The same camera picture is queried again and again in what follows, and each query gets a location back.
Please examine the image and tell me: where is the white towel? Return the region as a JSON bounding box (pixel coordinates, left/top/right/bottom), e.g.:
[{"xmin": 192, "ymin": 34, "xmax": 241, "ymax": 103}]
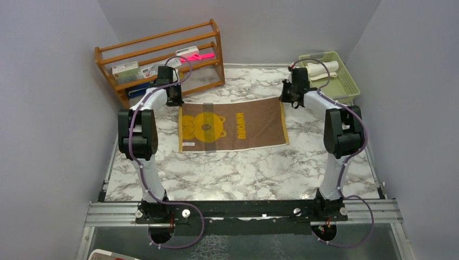
[{"xmin": 305, "ymin": 61, "xmax": 339, "ymax": 81}]

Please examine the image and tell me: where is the yellow towel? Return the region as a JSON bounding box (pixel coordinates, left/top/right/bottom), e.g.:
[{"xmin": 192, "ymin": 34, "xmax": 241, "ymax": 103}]
[{"xmin": 179, "ymin": 97, "xmax": 290, "ymax": 153}]

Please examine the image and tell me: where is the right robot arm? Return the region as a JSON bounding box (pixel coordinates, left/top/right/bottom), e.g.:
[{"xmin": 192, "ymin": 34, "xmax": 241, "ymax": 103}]
[{"xmin": 280, "ymin": 68, "xmax": 366, "ymax": 220}]

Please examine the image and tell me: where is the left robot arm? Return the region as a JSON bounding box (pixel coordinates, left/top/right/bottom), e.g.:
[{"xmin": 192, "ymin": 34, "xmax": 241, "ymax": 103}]
[{"xmin": 118, "ymin": 66, "xmax": 182, "ymax": 223}]

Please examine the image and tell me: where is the clear protractor ruler pack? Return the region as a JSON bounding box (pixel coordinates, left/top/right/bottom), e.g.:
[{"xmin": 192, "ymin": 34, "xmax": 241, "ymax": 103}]
[{"xmin": 138, "ymin": 58, "xmax": 182, "ymax": 78}]

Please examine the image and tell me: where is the blue box on shelf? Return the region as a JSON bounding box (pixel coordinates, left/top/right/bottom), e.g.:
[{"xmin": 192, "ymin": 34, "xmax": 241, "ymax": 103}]
[{"xmin": 125, "ymin": 81, "xmax": 153, "ymax": 99}]

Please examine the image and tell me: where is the white pack behind pink ruler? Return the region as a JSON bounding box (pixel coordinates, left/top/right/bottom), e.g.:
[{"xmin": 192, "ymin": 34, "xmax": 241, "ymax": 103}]
[{"xmin": 175, "ymin": 46, "xmax": 199, "ymax": 58}]

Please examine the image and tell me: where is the wooden shelf rack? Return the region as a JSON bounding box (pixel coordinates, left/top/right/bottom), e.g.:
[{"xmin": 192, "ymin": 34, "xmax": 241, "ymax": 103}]
[{"xmin": 94, "ymin": 18, "xmax": 226, "ymax": 108}]

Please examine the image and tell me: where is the pink ruler set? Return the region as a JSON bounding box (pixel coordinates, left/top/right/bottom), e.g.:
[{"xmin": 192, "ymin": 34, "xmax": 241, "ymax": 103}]
[{"xmin": 180, "ymin": 53, "xmax": 215, "ymax": 63}]

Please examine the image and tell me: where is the green plastic basket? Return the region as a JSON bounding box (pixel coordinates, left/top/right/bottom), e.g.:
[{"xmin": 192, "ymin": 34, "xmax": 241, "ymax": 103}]
[{"xmin": 298, "ymin": 51, "xmax": 360, "ymax": 103}]

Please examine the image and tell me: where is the white box with red label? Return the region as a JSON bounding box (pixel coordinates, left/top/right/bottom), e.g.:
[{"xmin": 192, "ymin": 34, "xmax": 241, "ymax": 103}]
[{"xmin": 112, "ymin": 61, "xmax": 141, "ymax": 85}]

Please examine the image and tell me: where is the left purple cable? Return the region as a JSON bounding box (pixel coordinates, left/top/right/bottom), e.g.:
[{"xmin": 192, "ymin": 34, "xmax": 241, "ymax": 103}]
[{"xmin": 128, "ymin": 55, "xmax": 206, "ymax": 251}]

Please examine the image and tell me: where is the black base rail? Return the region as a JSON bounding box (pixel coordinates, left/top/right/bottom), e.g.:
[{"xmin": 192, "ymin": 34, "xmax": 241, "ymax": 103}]
[{"xmin": 135, "ymin": 199, "xmax": 348, "ymax": 237}]

